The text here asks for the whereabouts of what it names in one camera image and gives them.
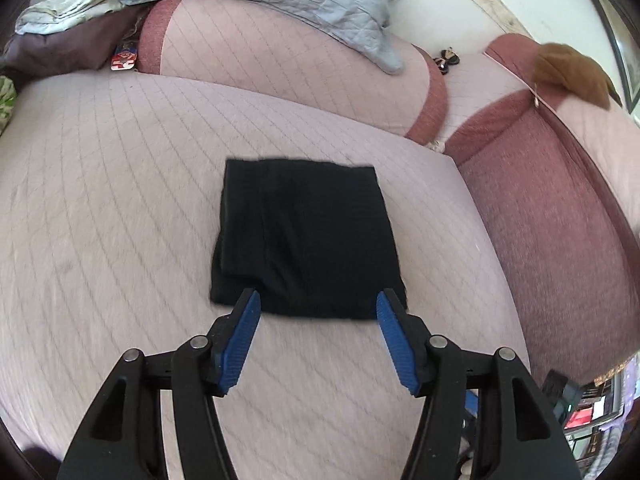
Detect black pants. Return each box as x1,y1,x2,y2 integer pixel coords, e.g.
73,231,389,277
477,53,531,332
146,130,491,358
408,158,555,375
209,158,407,321

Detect brown cloth piece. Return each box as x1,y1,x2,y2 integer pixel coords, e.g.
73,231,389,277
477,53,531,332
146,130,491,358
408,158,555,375
532,42,623,110

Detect small black hair clip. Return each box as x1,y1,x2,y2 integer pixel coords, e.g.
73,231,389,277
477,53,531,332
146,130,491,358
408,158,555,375
433,48,460,75

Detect green and cream folded quilt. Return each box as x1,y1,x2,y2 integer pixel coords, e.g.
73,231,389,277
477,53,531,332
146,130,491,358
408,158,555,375
0,76,17,134

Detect red patterned small item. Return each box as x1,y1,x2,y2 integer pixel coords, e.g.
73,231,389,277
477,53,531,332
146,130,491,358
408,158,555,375
110,40,138,72

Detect dark purple folded blanket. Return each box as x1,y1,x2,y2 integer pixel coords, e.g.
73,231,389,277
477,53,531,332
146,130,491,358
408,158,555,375
1,4,150,78

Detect pink long bolster pillow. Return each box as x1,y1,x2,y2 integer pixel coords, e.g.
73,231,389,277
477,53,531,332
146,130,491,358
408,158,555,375
138,0,448,145

